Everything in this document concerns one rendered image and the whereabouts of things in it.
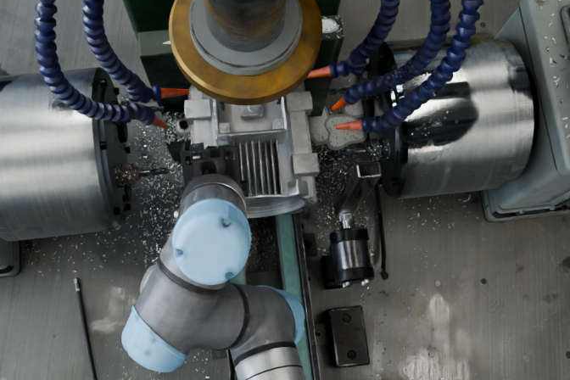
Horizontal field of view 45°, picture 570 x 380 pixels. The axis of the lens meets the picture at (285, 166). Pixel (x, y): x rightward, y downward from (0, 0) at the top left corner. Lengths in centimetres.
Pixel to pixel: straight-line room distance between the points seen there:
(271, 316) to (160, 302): 15
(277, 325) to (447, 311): 57
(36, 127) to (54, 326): 44
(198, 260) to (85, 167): 35
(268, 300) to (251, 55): 28
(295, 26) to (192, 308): 33
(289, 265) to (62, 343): 43
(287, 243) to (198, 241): 51
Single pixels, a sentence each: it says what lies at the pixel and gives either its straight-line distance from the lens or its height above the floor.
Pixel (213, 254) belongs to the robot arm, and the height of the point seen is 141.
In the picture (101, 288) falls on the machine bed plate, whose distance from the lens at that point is 130.
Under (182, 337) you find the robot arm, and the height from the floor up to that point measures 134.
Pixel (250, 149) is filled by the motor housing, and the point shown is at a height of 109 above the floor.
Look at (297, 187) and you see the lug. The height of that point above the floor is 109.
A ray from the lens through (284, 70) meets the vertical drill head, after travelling 80.
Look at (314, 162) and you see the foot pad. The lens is 104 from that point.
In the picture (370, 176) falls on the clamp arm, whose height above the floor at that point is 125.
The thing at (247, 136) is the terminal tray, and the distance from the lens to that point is 98.
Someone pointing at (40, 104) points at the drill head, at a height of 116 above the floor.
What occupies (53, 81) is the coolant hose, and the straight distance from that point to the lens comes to 82.
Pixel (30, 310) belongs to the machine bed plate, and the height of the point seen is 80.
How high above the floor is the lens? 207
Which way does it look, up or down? 75 degrees down
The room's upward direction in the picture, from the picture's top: 10 degrees clockwise
